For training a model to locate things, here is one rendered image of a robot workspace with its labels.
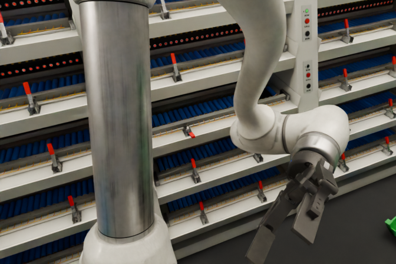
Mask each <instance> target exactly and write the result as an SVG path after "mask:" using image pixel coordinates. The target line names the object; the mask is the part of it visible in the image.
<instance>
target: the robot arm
mask: <svg viewBox="0 0 396 264"><path fill-rule="evenodd" d="M73 1H74V2H75V3H76V4H77V5H79V10H80V24H81V38H82V51H83V59H84V73H85V86H86V94H87V108H88V121H89V129H90V143H91V157H92V164H93V178H94V191H95V205H96V212H97V222H96V223H95V225H94V226H93V227H92V228H91V229H90V231H89V232H88V233H87V235H86V237H85V240H84V248H83V251H82V254H81V256H80V260H79V263H78V264H177V260H176V257H175V255H174V251H173V248H172V245H171V241H170V236H169V231H168V227H167V225H166V223H165V221H164V220H163V219H162V218H161V217H160V216H159V215H157V214H156V213H155V212H154V181H153V141H152V119H151V78H150V37H149V9H151V8H152V7H153V5H154V3H155V1H156V0H73ZM217 1H218V2H219V3H220V4H221V6H222V7H224V9H225V10H227V12H228V13H229V14H230V15H231V16H232V18H233V19H234V20H235V21H236V22H237V23H238V25H239V26H240V28H241V30H242V32H243V34H244V36H245V54H244V57H243V61H242V65H241V68H240V73H239V77H238V80H237V84H236V89H235V93H234V97H233V106H234V109H235V113H236V115H237V117H238V118H237V119H236V120H235V121H234V122H233V123H232V125H231V128H230V137H231V139H232V142H233V144H234V145H235V146H237V147H238V148H240V149H242V150H244V151H248V152H250V153H258V154H270V155H280V154H290V163H289V165H288V168H287V173H288V176H289V179H290V181H289V182H288V183H287V185H286V188H285V190H281V191H280V192H279V194H278V196H277V198H276V200H275V201H274V202H273V204H272V205H271V207H270V208H269V210H268V211H267V213H266V214H265V216H264V217H263V219H262V220H261V222H260V223H259V225H257V227H256V230H257V231H258V232H257V234H256V236H255V238H254V240H253V241H252V243H251V245H250V247H249V249H248V251H247V253H246V255H245V259H247V260H248V261H249V262H250V263H251V264H263V263H264V261H265V259H266V257H267V254H268V252H269V249H270V247H271V246H272V243H273V241H274V240H275V235H274V233H275V232H276V230H277V229H278V227H279V226H280V225H281V223H282V222H283V221H284V220H285V218H286V217H287V215H288V214H289V213H290V211H291V210H292V209H293V210H295V209H296V208H297V207H298V206H299V204H300V203H301V204H300V207H299V209H298V212H297V214H296V216H295V219H294V221H293V224H292V227H291V231H292V232H294V233H295V234H296V235H297V236H298V237H300V238H301V239H302V240H303V241H304V242H306V243H307V244H308V245H311V244H313V243H314V239H315V236H316V232H317V230H318V226H319V222H320V220H321V216H322V213H323V210H324V207H325V205H324V204H325V203H327V202H328V200H329V197H328V196H329V195H330V194H332V195H333V196H334V195H336V194H337V193H338V186H337V185H336V181H335V179H334V176H333V174H334V172H335V169H336V166H337V163H338V161H339V158H340V156H341V155H342V154H343V152H344V151H345V149H346V147H347V144H348V141H349V134H350V130H349V122H348V116H347V114H346V112H345V111H344V110H343V109H341V108H339V107H337V106H335V105H323V106H320V107H317V108H314V109H313V110H309V111H306V112H304V113H299V114H290V115H287V114H281V113H280V112H279V111H276V110H274V109H272V108H270V107H269V106H267V105H264V104H257V102H258V99H259V97H260V96H261V94H262V92H263V90H264V88H265V87H266V85H267V83H268V81H269V79H270V77H271V75H272V73H273V71H274V70H275V68H276V66H277V64H278V62H279V59H280V57H281V55H282V51H283V48H284V45H285V39H286V12H285V6H284V2H283V0H217ZM310 194H312V195H310ZM291 200H293V201H294V202H295V203H294V204H292V203H291Z"/></svg>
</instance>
